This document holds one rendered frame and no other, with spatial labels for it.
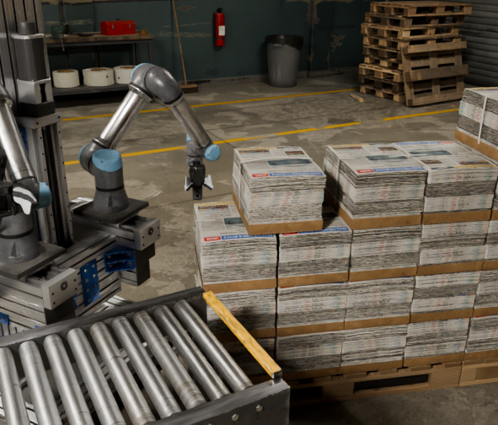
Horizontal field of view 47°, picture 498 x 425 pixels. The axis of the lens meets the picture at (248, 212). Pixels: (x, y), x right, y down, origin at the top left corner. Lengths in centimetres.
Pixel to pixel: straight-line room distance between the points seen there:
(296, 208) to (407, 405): 107
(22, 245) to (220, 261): 69
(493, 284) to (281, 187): 105
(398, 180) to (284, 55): 698
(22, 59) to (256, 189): 92
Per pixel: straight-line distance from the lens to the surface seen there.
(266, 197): 207
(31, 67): 214
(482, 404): 283
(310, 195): 211
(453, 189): 232
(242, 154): 228
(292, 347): 242
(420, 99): 826
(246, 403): 142
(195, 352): 157
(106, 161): 234
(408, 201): 225
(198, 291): 183
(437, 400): 277
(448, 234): 240
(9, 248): 208
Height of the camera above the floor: 175
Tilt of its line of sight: 23 degrees down
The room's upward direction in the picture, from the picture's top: 1 degrees clockwise
